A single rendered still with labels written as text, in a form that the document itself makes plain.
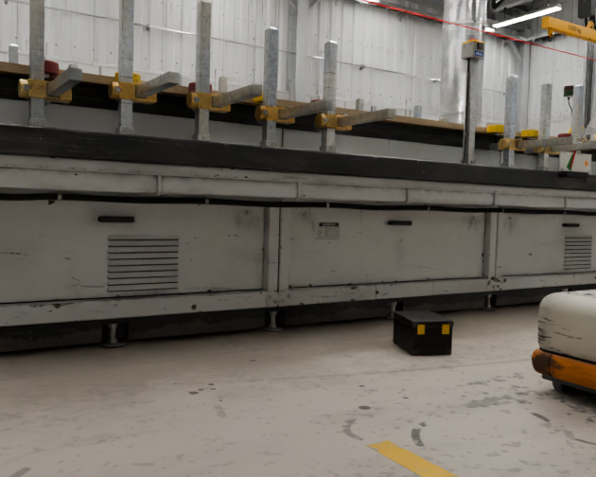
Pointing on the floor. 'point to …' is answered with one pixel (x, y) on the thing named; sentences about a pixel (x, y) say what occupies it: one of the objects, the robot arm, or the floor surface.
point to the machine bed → (256, 240)
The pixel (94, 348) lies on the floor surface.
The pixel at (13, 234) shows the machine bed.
